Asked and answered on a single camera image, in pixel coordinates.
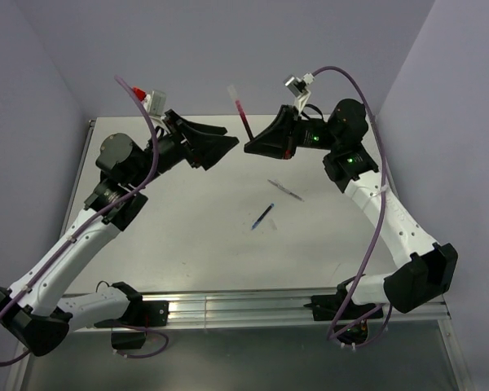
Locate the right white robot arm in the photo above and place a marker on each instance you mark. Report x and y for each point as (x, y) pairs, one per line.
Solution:
(424, 267)

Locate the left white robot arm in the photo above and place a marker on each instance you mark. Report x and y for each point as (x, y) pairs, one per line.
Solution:
(34, 309)

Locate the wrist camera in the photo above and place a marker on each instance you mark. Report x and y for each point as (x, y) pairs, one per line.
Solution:
(299, 87)
(153, 101)

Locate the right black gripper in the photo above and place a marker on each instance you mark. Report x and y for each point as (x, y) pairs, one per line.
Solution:
(280, 138)

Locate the red pen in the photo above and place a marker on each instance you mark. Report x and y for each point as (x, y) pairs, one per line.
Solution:
(236, 100)

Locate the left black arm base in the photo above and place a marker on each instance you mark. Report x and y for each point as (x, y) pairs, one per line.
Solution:
(130, 332)

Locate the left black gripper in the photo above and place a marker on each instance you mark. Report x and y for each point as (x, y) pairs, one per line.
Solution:
(207, 147)

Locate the blue pen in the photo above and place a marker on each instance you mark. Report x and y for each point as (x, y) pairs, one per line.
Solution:
(262, 216)

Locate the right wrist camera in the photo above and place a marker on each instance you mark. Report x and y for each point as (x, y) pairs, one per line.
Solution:
(299, 87)

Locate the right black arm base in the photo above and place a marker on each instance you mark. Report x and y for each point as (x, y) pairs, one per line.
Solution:
(324, 308)

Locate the aluminium mounting rail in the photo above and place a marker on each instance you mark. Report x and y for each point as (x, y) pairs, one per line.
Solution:
(238, 309)

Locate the clear capped pen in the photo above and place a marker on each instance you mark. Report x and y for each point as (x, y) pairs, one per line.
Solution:
(285, 190)

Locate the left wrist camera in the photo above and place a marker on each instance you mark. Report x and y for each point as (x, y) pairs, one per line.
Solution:
(153, 101)

